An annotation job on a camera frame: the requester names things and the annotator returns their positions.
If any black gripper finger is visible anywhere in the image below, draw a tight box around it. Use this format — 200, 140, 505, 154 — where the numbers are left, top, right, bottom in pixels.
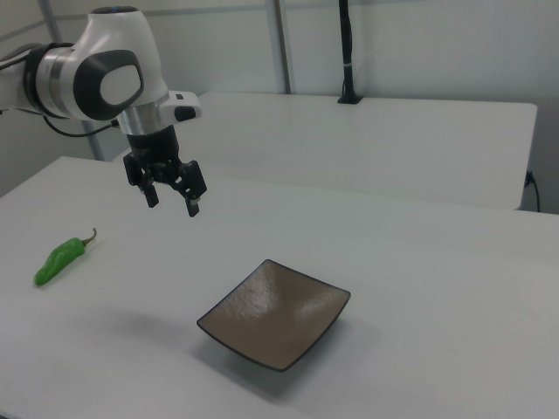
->
122, 152, 160, 210
169, 160, 209, 219

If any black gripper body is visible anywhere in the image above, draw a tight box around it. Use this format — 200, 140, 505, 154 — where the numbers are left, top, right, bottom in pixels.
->
125, 125, 183, 181

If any green chili pepper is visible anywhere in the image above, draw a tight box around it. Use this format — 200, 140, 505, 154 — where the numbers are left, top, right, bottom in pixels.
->
33, 227, 99, 288

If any brown square ceramic plate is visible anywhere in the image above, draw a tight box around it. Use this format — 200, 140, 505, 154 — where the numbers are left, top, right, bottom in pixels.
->
196, 258, 352, 373

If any white side table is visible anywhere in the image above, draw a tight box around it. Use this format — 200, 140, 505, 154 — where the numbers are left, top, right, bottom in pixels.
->
111, 90, 539, 211

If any black cable on robot arm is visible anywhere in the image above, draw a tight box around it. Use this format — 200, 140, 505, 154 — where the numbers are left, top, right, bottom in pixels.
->
42, 113, 121, 138

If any black camera pole with clamp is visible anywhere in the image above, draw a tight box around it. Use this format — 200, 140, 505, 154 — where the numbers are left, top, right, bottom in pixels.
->
336, 0, 363, 106

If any black power cable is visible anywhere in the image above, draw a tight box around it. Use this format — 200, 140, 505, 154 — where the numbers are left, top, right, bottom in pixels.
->
525, 170, 542, 213

